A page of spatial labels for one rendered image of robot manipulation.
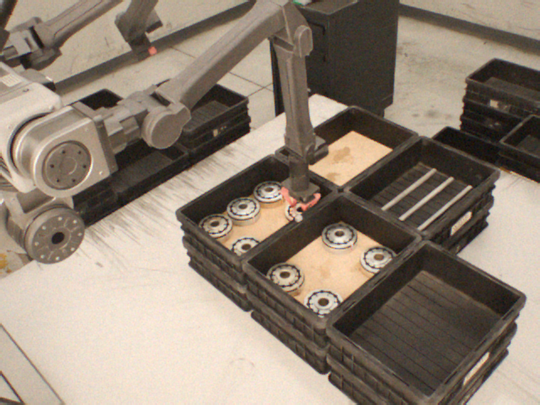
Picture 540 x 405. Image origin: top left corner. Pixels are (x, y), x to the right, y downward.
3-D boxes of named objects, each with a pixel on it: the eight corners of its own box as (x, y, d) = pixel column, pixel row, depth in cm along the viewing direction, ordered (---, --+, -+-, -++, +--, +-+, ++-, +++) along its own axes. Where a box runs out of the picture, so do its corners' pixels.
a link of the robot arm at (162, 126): (269, -28, 122) (304, -13, 118) (282, 20, 134) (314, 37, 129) (112, 108, 111) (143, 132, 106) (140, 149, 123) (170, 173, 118)
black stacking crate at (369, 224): (322, 354, 142) (321, 326, 134) (244, 292, 159) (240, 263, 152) (419, 268, 161) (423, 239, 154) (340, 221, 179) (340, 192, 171)
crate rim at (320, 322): (322, 331, 135) (321, 325, 134) (239, 267, 153) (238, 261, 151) (423, 244, 155) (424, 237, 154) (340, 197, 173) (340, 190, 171)
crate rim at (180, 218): (239, 267, 153) (238, 261, 151) (174, 218, 171) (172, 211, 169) (340, 197, 173) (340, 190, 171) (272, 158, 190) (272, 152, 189)
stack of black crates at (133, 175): (136, 250, 272) (118, 193, 251) (102, 222, 289) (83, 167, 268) (201, 207, 293) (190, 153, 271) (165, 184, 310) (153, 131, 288)
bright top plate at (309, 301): (326, 326, 142) (326, 325, 142) (295, 306, 148) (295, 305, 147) (351, 302, 148) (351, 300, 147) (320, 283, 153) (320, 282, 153)
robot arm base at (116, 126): (88, 158, 111) (69, 103, 103) (123, 139, 115) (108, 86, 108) (111, 175, 106) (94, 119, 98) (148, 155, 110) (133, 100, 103)
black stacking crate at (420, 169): (420, 267, 161) (424, 238, 154) (341, 220, 179) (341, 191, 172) (495, 200, 181) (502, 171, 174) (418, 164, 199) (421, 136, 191)
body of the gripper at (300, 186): (295, 178, 175) (294, 158, 170) (320, 192, 169) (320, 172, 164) (279, 188, 172) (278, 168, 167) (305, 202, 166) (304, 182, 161)
